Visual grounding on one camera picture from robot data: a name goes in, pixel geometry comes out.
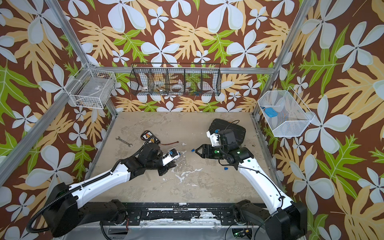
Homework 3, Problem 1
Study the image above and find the black plastic case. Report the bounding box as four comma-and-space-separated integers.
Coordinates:
209, 119, 246, 145

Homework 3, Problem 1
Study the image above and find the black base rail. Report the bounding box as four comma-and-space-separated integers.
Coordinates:
98, 202, 271, 227

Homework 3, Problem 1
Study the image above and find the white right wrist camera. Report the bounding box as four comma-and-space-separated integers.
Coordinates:
207, 129, 223, 147

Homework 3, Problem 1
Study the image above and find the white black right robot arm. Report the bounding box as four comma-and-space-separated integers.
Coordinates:
195, 144, 308, 240

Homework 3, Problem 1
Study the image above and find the silver open-end wrench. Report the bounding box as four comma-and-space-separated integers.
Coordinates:
116, 137, 133, 147

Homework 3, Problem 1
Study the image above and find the black wire basket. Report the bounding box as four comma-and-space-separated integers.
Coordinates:
128, 63, 222, 96

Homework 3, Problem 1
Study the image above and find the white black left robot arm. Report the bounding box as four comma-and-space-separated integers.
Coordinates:
26, 143, 180, 238

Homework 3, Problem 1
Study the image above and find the black battery charging board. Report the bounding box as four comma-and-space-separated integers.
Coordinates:
140, 130, 161, 145

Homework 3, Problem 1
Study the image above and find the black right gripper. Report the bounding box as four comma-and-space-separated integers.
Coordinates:
195, 143, 229, 160

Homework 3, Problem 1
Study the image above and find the blue object in basket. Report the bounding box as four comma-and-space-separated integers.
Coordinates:
264, 108, 278, 118

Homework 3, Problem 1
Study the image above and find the white wire basket left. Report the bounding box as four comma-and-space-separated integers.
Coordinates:
65, 64, 117, 109

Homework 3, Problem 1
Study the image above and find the white mesh basket right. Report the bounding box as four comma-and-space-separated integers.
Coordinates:
258, 87, 315, 138

